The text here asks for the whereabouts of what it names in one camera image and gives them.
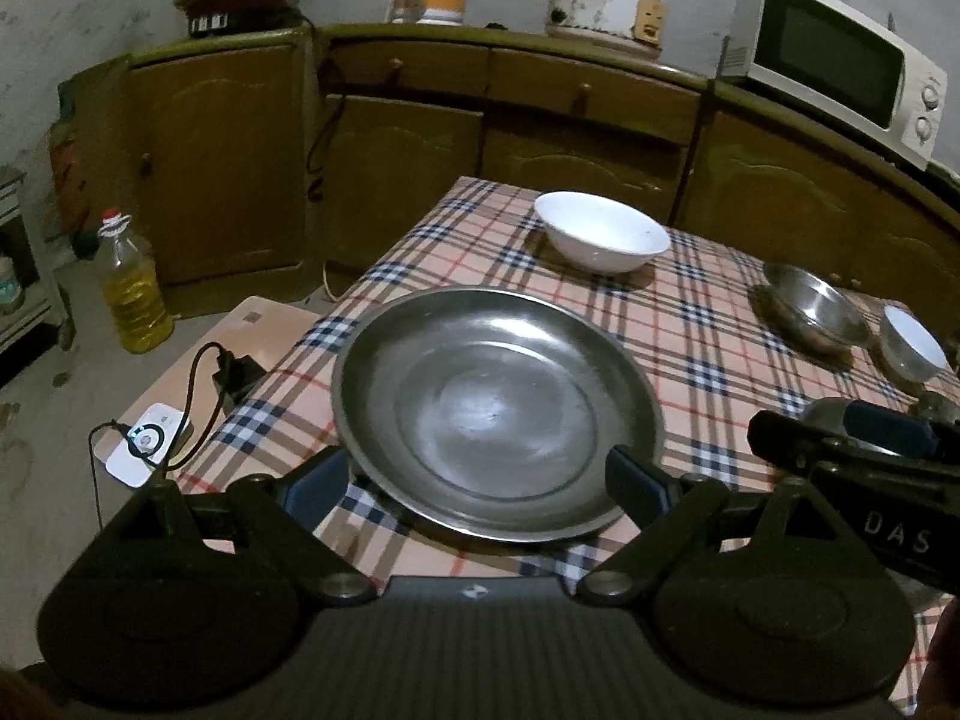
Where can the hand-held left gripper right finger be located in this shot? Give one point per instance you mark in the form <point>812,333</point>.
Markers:
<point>628,476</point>

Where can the white microwave oven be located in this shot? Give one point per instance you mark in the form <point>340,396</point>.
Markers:
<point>825,52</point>

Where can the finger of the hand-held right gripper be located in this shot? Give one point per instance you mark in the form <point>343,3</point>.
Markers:
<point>892,427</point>
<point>787,442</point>

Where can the white ceramic bowl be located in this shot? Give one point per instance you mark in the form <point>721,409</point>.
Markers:
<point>600,229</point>
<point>911,337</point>

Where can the white shelf unit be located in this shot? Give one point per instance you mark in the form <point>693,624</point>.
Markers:
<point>22,270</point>

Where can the black portable stove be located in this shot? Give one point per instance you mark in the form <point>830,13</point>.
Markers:
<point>225,21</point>

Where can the cooking oil bottle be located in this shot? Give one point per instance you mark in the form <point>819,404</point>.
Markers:
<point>135,292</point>

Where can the black charger adapter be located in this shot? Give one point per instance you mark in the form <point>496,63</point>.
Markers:
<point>238,379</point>

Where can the light wooden stool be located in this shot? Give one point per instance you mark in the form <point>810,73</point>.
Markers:
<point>255,330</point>

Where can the single door wooden cabinet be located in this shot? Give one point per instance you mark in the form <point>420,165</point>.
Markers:
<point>217,165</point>

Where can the double door wooden cabinet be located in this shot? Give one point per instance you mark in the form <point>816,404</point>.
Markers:
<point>787,195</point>

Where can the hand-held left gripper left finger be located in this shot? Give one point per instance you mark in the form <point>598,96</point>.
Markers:
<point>321,478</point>

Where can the white power bank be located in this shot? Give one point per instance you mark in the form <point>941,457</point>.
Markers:
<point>146,442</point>

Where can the large steel plate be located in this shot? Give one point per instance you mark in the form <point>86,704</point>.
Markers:
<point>495,405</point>

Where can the small steel bowl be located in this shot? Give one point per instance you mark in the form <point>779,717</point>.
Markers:
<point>817,307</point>

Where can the plaid tablecloth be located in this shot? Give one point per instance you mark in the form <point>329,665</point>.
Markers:
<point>712,367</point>

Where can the person's right forearm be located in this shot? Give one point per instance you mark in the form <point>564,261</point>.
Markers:
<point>941,660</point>

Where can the wooden cabinet with drawers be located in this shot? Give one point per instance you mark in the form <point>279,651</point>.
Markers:
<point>420,157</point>

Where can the white rice cooker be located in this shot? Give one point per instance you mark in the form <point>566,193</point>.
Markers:
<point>607,0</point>

